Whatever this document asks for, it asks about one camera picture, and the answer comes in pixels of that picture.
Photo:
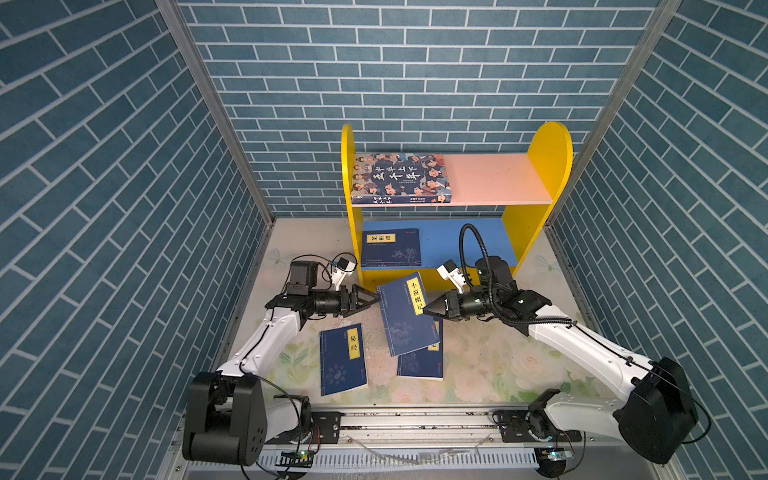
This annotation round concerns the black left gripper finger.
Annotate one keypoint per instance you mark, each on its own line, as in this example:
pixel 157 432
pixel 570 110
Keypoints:
pixel 362 305
pixel 361 293

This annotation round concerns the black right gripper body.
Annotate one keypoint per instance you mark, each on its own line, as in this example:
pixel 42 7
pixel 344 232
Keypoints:
pixel 469 304

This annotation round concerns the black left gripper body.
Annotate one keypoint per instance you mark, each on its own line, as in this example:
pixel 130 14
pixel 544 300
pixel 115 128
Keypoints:
pixel 325 303

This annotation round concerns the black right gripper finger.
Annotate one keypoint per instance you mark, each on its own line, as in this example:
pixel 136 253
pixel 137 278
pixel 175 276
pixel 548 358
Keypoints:
pixel 439 304
pixel 437 312

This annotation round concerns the blue book yellow label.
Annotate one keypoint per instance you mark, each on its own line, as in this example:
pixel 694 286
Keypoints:
pixel 391 248
pixel 426 363
pixel 342 360
pixel 406 327

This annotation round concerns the colourful cartoon history book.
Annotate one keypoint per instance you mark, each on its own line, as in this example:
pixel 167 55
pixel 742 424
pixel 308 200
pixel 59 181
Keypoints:
pixel 400 178

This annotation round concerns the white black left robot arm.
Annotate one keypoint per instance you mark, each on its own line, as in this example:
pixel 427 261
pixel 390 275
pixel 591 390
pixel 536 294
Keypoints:
pixel 228 420

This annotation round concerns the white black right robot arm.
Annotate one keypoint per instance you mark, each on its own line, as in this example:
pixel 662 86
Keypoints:
pixel 651 407

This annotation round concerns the yellow pink blue bookshelf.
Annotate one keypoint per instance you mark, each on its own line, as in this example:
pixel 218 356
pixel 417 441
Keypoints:
pixel 527 186

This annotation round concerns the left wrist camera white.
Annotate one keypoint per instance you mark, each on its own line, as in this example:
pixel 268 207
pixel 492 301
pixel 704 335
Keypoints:
pixel 342 265

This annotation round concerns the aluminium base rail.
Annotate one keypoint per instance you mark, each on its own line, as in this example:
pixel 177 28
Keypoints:
pixel 449 441

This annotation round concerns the left aluminium corner post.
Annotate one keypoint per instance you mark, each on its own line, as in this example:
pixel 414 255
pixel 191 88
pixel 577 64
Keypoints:
pixel 182 36

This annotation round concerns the aluminium corner post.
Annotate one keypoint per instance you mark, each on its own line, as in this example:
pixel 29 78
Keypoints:
pixel 182 36
pixel 657 24

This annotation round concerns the right aluminium corner post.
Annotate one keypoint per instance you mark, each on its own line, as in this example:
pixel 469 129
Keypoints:
pixel 657 24

